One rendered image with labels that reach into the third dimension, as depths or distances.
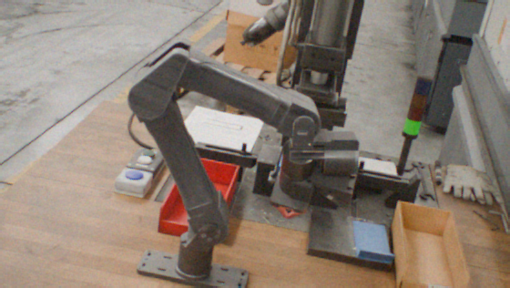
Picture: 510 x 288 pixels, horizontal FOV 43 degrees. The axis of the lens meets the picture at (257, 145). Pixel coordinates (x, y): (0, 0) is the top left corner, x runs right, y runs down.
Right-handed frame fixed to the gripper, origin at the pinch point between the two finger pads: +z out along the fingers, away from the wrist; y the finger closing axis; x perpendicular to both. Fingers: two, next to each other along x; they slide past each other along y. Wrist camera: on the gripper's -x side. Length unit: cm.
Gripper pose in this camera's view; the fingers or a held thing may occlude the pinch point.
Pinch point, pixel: (290, 208)
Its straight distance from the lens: 127.2
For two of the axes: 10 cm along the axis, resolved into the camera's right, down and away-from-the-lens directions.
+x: -9.5, -2.7, 1.4
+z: -0.5, 5.8, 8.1
